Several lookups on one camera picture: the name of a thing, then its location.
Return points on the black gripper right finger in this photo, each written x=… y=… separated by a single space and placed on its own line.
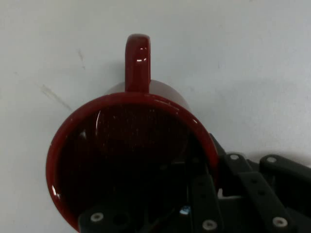
x=257 y=187

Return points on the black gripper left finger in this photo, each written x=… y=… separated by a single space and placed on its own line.
x=206 y=206

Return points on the red ceramic mug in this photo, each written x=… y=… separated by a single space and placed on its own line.
x=137 y=72

